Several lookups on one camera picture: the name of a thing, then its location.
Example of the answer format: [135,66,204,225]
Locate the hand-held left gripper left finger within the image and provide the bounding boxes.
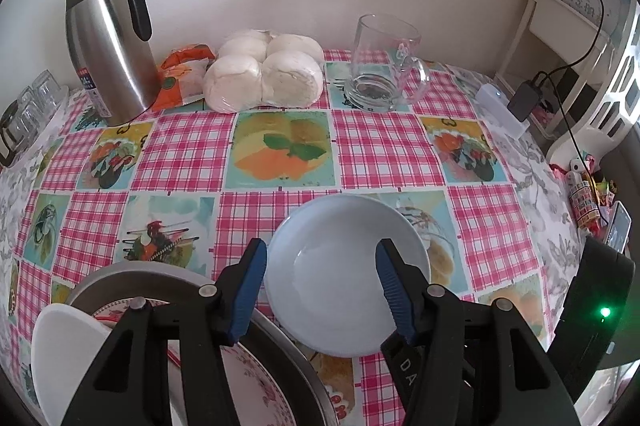
[60,237,269,426]

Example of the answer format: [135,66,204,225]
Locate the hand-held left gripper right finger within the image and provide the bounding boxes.
[375,239,581,426]

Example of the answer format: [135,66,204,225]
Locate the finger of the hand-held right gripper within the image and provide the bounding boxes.
[380,335,442,408]

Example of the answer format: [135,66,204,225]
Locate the light blue round bowl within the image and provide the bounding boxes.
[263,195,432,358]

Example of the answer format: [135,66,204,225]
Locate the pink floral round plate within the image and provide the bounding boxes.
[92,299,301,426]

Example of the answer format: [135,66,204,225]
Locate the round stainless steel plate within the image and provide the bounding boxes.
[65,262,336,426]

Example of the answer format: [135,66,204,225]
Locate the white square bowl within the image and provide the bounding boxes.
[30,303,116,426]

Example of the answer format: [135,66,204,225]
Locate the smartphone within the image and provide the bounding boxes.
[605,201,632,252]

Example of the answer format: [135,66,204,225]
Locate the colourful snack packets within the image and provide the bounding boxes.
[550,153,621,232]

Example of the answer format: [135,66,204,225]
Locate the white power strip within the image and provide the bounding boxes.
[475,84,531,138]

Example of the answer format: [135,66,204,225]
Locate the bag of white steamed buns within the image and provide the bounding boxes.
[202,29,326,113]

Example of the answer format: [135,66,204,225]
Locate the orange snack bag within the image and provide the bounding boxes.
[152,44,217,111]

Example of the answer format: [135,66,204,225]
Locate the white shelf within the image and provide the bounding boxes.
[495,0,640,167]

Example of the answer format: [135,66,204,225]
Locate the clear glass mug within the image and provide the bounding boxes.
[342,13,431,113]

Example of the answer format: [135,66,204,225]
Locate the black charger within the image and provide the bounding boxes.
[507,80,543,123]

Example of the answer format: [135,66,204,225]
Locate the stainless steel thermos jug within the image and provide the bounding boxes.
[61,0,161,127]

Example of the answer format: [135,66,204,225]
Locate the small clear glass cup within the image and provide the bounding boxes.
[32,70,70,109]
[12,89,43,127]

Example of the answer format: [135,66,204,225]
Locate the black cable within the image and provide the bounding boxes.
[530,0,613,97]
[542,71,588,167]

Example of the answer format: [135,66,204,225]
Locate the glass teapot with black handle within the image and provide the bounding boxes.
[0,104,31,169]

